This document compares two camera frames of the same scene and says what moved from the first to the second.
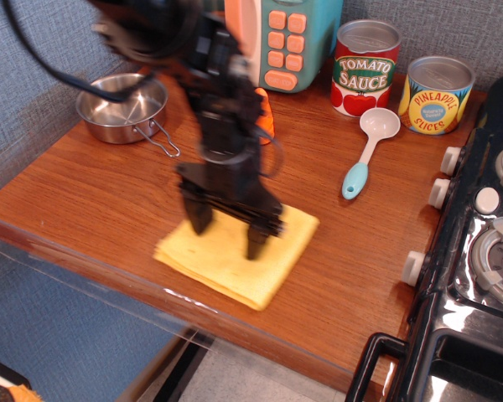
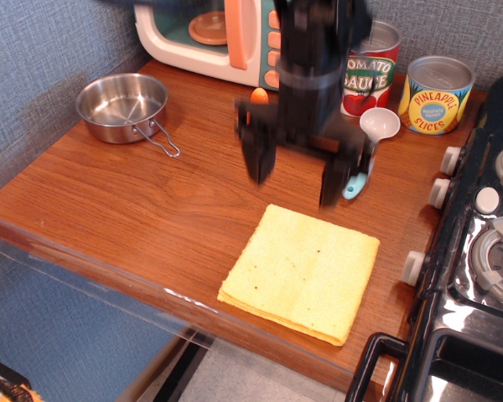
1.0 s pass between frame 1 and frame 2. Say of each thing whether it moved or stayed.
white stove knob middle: stayed
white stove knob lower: stayed
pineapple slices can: stayed
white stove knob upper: stayed
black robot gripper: moved
